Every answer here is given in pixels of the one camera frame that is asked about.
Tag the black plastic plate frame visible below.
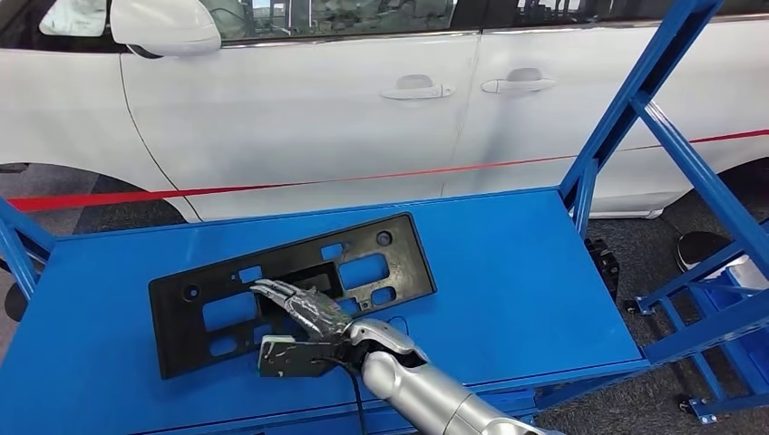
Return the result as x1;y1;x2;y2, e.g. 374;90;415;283
148;213;438;381

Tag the black cable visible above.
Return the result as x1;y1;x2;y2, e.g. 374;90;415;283
312;355;369;435

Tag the white car side mirror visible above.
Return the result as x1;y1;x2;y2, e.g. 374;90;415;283
110;0;222;58

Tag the white car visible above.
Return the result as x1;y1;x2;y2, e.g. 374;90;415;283
0;0;769;223

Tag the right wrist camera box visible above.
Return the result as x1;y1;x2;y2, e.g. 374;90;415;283
257;333;356;380

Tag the black ribbed object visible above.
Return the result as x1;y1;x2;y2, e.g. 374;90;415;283
584;237;621;303

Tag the white car door handle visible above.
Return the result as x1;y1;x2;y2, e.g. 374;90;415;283
480;67;558;95
379;74;456;102

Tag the black round stanchion base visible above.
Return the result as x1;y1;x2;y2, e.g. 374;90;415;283
674;230;769;291

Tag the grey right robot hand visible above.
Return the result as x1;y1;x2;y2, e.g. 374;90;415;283
248;277;356;343

